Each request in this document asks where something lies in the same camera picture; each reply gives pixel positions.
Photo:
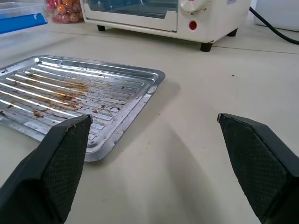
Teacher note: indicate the white toaster oven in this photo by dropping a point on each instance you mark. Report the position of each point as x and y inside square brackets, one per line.
[168, 16]

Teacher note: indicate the silver ribbed baking tray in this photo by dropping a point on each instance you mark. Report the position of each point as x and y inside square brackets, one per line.
[70, 98]

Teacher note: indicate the clear box with blue latch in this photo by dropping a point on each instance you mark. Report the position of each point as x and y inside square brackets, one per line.
[18, 18]

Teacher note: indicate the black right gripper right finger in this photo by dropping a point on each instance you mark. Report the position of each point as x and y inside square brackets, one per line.
[257, 172]

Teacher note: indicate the bag of colourful candies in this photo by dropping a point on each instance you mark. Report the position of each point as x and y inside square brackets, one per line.
[64, 10]

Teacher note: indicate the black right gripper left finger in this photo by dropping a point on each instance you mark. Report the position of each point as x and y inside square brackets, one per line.
[46, 177]

